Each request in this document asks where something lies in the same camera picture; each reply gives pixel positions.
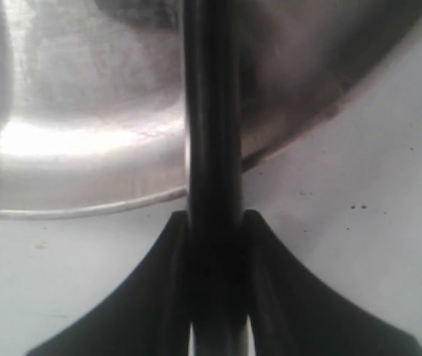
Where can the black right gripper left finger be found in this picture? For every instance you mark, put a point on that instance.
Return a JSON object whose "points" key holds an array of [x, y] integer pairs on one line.
{"points": [[145, 315]]}

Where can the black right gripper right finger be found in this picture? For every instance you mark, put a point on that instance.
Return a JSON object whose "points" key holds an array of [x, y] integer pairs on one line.
{"points": [[292, 312]]}

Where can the round stainless steel plate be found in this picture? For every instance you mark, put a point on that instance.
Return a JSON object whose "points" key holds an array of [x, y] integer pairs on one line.
{"points": [[91, 99]]}

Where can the black kitchen knife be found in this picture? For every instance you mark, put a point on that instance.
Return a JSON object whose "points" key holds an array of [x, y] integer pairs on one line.
{"points": [[216, 255]]}

